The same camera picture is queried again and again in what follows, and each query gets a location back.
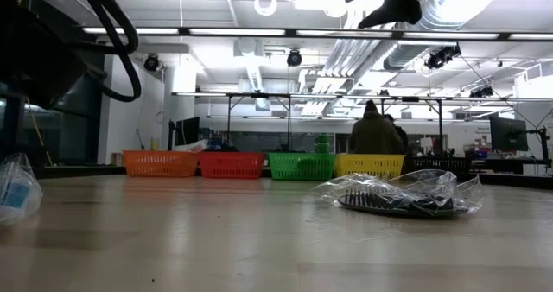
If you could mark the small green shampoo bottle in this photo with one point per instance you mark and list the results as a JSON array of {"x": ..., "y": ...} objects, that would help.
[{"x": 322, "y": 147}]

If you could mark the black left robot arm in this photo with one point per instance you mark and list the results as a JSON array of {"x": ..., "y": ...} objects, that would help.
[{"x": 39, "y": 59}]

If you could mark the black overhead beam with lights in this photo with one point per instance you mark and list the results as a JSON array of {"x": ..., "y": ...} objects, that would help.
[{"x": 291, "y": 32}]

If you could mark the person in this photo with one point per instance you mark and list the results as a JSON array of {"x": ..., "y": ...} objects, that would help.
[
  {"x": 403, "y": 137},
  {"x": 373, "y": 132}
]

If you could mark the yellow plastic basket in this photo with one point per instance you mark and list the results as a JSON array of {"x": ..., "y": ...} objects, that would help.
[{"x": 369, "y": 166}]

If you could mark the black plastic basket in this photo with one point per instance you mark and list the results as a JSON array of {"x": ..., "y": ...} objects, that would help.
[{"x": 436, "y": 166}]

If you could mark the black computer monitor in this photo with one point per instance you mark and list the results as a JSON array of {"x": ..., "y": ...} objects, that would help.
[
  {"x": 188, "y": 131},
  {"x": 507, "y": 134}
]

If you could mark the dark background desk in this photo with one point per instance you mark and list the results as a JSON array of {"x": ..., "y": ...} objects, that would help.
[{"x": 510, "y": 164}]

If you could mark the round black hairbrush in bag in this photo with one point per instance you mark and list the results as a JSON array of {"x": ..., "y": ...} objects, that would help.
[{"x": 389, "y": 201}]

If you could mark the green plastic basket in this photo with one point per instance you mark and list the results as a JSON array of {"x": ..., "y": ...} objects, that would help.
[{"x": 285, "y": 166}]

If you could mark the red plastic basket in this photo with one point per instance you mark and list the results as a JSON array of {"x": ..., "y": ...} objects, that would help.
[{"x": 231, "y": 166}]

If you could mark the small yellow background object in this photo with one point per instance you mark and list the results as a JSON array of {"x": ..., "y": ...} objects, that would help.
[{"x": 154, "y": 144}]

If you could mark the orange plastic basket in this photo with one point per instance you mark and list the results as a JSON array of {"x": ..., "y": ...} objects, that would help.
[{"x": 160, "y": 164}]

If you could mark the black ceiling camera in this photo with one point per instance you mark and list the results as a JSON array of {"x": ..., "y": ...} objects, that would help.
[
  {"x": 440, "y": 58},
  {"x": 294, "y": 58},
  {"x": 481, "y": 92},
  {"x": 151, "y": 62}
]

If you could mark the black background workstation frame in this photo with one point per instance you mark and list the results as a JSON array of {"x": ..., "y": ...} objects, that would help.
[{"x": 259, "y": 95}]

